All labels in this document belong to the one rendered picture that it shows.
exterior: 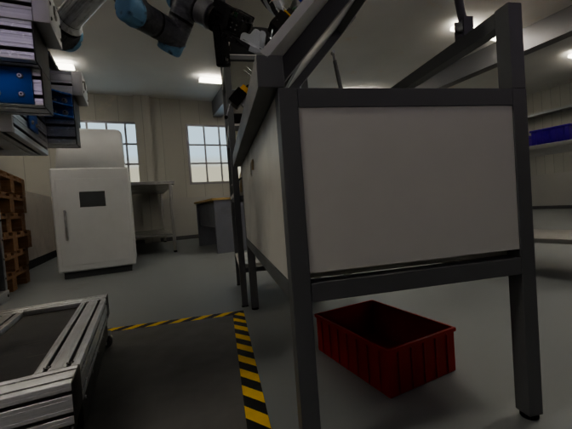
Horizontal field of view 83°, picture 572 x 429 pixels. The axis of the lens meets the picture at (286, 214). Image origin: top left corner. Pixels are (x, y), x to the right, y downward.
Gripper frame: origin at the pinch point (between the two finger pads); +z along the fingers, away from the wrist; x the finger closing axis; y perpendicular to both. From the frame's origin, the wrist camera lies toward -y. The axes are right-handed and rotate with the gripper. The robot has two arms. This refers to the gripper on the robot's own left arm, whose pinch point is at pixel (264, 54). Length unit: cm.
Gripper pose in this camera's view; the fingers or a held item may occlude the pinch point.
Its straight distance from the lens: 105.0
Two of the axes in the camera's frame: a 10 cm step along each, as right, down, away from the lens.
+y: 4.0, -7.6, -5.2
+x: 4.2, -3.6, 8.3
